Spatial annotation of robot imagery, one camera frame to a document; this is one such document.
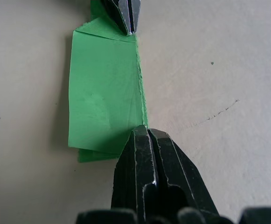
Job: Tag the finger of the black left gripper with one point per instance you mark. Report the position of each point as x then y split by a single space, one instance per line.
120 14
136 11

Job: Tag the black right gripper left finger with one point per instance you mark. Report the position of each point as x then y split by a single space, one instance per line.
133 168

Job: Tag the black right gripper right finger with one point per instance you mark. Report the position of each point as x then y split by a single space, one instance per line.
179 170

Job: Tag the green paper sheet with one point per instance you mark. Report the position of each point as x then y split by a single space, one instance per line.
102 81

